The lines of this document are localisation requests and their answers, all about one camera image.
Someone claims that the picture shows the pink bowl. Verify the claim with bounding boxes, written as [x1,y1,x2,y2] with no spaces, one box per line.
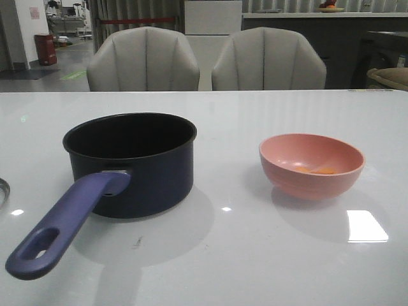
[259,133,365,200]

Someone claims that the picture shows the orange ham slices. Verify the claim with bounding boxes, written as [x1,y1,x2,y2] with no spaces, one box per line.
[295,166,337,175]

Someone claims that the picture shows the glass lid with blue knob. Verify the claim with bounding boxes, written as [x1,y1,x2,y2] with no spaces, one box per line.
[0,178,11,208]

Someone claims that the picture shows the dark blue saucepan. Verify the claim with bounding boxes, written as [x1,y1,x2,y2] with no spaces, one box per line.
[5,113,197,280]

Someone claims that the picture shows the left beige chair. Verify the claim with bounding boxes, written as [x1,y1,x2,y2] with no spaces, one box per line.
[87,27,200,92]

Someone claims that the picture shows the beige chair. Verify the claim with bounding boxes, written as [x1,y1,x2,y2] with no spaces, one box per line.
[87,27,200,92]
[211,27,326,91]

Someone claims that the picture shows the right beige chair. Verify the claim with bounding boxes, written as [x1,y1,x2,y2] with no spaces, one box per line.
[211,27,326,91]

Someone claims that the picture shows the white refrigerator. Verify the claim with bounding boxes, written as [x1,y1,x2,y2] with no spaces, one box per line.
[184,1,242,91]

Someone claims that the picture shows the red barrier belt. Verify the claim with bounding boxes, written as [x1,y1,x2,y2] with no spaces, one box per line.
[98,17,177,25]

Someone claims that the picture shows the dark kitchen counter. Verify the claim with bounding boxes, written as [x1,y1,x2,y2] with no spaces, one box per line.
[242,12,407,89]

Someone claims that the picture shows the red trash bin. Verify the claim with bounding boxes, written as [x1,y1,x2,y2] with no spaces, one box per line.
[34,34,57,66]

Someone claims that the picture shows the fruit plate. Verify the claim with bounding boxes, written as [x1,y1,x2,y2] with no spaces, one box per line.
[318,0,344,13]

